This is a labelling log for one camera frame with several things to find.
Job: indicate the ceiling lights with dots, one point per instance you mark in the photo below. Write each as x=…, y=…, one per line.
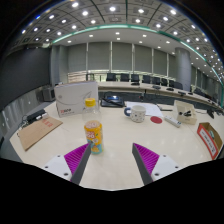
x=112, y=9

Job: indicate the white cardboard paper box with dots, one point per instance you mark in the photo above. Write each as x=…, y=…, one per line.
x=75, y=98

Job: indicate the row of black office chairs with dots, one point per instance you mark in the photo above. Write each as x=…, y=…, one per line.
x=135, y=78

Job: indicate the white remote control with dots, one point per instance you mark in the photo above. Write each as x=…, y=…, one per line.
x=172, y=121

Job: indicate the white desk organizer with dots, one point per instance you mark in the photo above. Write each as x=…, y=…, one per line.
x=183, y=119

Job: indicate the flat round red coaster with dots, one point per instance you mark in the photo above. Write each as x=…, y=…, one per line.
x=156, y=119

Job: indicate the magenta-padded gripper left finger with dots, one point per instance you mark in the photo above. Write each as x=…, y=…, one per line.
x=75, y=159

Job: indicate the brown paper envelope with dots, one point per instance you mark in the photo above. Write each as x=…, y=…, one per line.
x=38, y=131

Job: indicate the black desk microphone units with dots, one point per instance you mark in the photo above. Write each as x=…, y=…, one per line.
x=156, y=87

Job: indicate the yellow-capped orange-label drink bottle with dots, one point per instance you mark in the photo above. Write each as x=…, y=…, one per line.
x=93, y=135

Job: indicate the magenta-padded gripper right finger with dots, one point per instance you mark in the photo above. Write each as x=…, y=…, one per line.
x=148, y=159

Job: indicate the white printed paper sheet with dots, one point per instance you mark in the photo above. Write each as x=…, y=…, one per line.
x=151, y=108

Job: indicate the black marker pen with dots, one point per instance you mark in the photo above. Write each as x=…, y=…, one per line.
x=186, y=113

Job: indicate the black power adapter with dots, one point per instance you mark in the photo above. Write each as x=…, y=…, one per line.
x=35, y=115

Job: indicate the cardboard box red label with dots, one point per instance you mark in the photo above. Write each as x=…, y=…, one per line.
x=208, y=140

